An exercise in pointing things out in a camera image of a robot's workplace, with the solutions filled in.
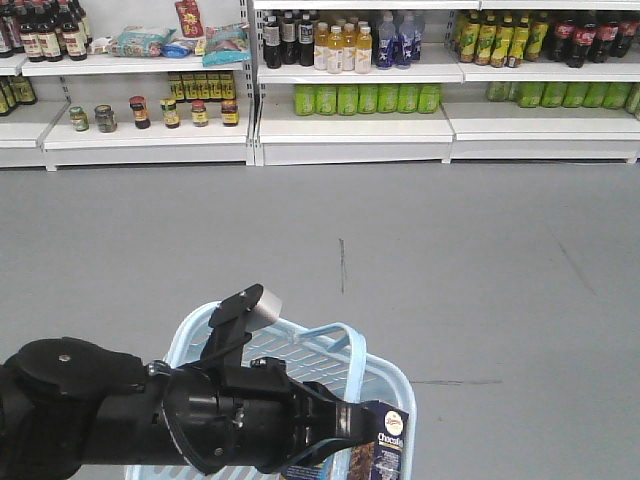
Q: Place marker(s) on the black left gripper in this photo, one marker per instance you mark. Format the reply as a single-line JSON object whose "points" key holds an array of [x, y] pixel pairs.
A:
{"points": [[266, 421]]}

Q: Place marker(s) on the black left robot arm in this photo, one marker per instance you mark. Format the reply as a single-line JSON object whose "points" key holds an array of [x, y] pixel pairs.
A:
{"points": [[67, 403]]}

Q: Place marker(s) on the light blue plastic basket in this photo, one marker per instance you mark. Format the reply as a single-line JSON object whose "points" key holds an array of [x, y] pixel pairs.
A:
{"points": [[334, 355]]}

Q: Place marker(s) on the white store shelving unit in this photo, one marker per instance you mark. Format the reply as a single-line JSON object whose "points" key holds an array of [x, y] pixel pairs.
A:
{"points": [[104, 110]]}

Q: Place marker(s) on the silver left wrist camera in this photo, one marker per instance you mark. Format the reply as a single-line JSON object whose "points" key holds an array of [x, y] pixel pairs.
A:
{"points": [[251, 309]]}

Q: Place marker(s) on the blue Chocofello cookie box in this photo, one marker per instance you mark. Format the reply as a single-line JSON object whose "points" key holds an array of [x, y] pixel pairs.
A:
{"points": [[381, 458]]}

